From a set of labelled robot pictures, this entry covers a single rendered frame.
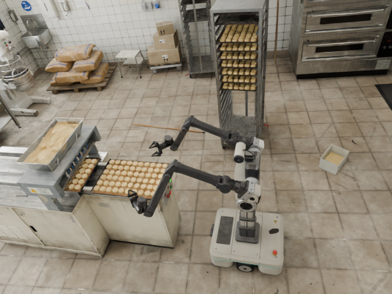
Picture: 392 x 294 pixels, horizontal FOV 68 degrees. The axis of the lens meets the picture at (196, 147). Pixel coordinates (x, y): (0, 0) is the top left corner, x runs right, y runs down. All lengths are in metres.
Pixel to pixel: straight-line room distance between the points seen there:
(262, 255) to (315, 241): 0.66
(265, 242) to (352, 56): 3.50
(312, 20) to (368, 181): 2.47
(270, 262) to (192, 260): 0.77
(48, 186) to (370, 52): 4.80
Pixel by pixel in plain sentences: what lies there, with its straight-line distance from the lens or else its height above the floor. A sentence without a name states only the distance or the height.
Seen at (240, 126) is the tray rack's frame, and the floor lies 0.15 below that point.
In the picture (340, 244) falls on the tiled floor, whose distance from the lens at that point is 3.23.
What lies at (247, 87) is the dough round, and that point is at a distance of 3.33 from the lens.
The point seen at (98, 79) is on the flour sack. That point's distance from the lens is 5.90.
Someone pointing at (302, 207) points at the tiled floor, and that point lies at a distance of 3.39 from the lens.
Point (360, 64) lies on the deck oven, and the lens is 5.54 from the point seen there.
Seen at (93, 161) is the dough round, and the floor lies 0.92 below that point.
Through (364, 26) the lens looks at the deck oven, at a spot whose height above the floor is 0.85.
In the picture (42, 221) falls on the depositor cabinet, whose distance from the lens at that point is 3.06.
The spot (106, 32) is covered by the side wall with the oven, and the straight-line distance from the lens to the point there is 6.47.
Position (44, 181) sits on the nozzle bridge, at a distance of 2.50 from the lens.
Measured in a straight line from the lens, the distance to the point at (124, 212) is 2.72.
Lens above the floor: 2.70
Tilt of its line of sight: 42 degrees down
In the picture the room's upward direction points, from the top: 9 degrees counter-clockwise
